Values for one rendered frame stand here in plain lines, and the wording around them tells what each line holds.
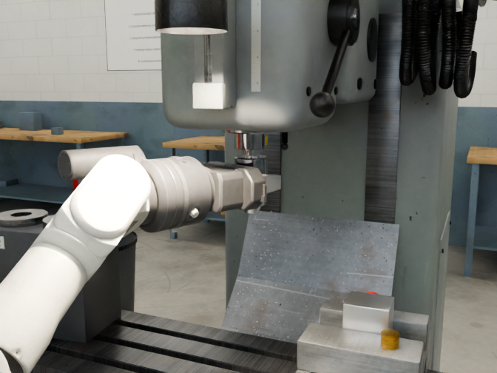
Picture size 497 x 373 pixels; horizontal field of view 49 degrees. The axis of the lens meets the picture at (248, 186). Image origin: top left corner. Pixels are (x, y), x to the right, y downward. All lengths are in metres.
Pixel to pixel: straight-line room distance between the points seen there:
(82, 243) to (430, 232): 0.73
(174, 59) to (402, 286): 0.67
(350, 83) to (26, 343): 0.56
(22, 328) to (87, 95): 5.91
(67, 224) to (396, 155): 0.70
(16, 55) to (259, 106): 6.48
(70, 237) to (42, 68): 6.27
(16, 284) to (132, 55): 5.53
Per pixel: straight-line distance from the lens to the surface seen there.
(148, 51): 5.90
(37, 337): 0.52
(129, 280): 2.75
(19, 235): 0.99
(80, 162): 0.63
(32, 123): 6.49
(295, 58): 0.65
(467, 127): 4.90
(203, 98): 0.65
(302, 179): 1.14
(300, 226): 1.14
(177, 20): 0.53
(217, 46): 0.64
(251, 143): 0.74
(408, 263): 1.13
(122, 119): 6.09
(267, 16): 0.66
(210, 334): 0.98
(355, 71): 0.83
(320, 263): 1.12
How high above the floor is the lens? 1.37
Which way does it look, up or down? 10 degrees down
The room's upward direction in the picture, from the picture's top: straight up
